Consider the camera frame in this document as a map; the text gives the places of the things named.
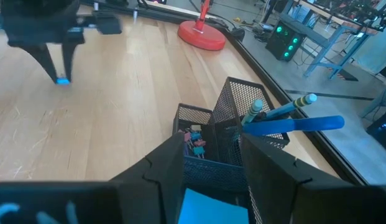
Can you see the red desk lamp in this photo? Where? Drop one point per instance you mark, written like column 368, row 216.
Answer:
column 202, row 37

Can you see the black computer green lights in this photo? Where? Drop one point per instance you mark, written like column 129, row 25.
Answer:
column 284, row 40

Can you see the black mesh desk organizer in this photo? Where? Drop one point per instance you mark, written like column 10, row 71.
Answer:
column 230, row 149

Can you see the silver metal post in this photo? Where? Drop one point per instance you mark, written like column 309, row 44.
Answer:
column 95, row 6

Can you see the white binder clip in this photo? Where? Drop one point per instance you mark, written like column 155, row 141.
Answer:
column 195, row 127

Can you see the blue sticky note pad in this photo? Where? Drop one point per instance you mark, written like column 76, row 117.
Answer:
column 211, row 208

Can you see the black computer blue light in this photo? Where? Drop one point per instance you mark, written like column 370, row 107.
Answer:
column 380, row 130

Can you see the pink binder clip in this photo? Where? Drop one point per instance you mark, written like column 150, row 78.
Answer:
column 200, row 143
column 187, row 137

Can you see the black aluminium table frame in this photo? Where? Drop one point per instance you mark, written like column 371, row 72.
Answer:
column 275, row 87

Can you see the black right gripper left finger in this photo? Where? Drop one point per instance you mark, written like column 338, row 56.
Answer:
column 118, row 202

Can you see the teal binder clip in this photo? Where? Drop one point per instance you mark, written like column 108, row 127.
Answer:
column 199, row 152

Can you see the wooden workbench blue legs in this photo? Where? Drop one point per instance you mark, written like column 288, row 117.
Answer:
column 329, row 40

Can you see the light blue pencil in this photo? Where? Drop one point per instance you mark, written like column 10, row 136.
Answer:
column 292, row 105

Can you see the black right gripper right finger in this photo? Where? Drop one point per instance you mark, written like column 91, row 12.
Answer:
column 289, row 202

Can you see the black background robot arms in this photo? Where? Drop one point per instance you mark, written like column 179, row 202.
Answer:
column 351, row 7

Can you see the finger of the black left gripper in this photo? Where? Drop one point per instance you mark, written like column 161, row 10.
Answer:
column 69, row 56
column 43, row 59

